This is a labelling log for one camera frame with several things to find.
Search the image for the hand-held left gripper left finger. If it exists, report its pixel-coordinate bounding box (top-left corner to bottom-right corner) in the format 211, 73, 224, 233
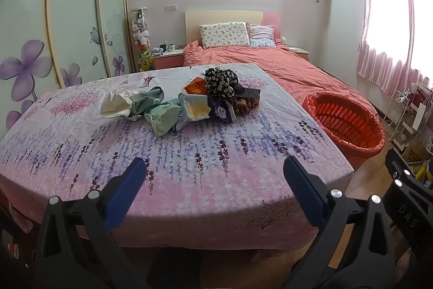
34, 157, 149, 289

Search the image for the black textured box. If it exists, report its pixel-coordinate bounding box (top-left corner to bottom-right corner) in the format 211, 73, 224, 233
233, 83, 262, 102

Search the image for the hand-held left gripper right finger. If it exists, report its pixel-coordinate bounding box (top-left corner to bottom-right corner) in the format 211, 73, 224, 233
283, 156, 396, 289

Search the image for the pink striped pillow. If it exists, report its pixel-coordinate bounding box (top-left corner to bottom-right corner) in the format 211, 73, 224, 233
247, 22, 278, 48

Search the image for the beige pink bed headboard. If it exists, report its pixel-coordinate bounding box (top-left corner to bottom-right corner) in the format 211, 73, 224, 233
185, 9, 281, 46

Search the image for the pink curtain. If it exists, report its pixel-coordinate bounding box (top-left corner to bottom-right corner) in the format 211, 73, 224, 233
357, 0, 433, 96

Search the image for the clear tube of plush toys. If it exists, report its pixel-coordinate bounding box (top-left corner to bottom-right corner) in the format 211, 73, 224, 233
130, 7, 153, 54

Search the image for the brown cardboard box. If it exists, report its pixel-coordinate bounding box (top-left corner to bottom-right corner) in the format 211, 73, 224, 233
402, 137, 429, 165

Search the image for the floral tablecloth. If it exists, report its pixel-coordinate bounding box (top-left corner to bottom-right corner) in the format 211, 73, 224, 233
0, 64, 354, 251

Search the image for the orange plastic basket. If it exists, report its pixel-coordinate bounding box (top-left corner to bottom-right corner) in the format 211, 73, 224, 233
304, 93, 385, 154

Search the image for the white wire rack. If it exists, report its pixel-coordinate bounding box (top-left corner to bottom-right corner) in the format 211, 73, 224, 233
384, 89, 411, 144

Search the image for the floral sliding door wardrobe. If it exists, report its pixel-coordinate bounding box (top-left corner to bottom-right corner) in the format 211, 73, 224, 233
0, 0, 136, 127

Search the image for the brown crinkled wrapper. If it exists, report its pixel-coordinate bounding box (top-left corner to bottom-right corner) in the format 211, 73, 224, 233
230, 96, 259, 115

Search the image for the floral print pillow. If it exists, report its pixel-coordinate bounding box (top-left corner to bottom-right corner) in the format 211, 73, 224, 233
199, 22, 251, 49

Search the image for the orange laundry basket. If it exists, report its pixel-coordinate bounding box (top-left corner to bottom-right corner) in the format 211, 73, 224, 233
302, 92, 386, 171

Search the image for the pink white nightstand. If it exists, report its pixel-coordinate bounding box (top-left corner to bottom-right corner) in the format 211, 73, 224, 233
287, 46, 310, 61
151, 50, 186, 73

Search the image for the bed with pink duvet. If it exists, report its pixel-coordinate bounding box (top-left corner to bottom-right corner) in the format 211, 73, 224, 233
183, 38, 378, 113

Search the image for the black white floral cloth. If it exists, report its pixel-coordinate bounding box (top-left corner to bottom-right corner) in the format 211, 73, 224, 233
204, 67, 239, 98

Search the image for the navy blue packet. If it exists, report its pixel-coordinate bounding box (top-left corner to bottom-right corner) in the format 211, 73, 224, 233
206, 96, 237, 124

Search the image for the orange snack packet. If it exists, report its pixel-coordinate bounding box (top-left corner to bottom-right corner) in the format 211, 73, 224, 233
183, 77, 208, 96

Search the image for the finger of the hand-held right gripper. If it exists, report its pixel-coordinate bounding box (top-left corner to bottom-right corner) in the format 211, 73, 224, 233
385, 148, 412, 182

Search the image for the yellow green plush toy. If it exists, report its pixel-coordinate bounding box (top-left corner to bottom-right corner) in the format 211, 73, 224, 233
138, 50, 153, 73

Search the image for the white yellow snack packet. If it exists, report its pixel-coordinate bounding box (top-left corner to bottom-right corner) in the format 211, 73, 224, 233
178, 93, 212, 130

